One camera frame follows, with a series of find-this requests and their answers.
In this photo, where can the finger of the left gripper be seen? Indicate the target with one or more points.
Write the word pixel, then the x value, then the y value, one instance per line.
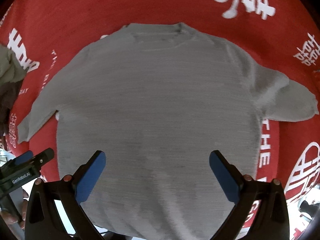
pixel 23 158
pixel 43 157

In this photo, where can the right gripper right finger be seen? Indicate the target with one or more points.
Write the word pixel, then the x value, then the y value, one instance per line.
pixel 271 220

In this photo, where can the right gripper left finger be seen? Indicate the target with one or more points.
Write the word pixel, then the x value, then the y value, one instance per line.
pixel 43 220

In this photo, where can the person's left hand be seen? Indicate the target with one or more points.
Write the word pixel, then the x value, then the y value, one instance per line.
pixel 14 208

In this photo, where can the dark brown garment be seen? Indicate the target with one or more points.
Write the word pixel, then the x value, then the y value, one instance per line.
pixel 9 94

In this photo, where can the olive green garment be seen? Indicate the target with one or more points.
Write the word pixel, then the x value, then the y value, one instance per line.
pixel 11 70

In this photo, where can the red wedding bedspread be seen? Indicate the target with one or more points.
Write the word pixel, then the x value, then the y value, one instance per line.
pixel 278 34

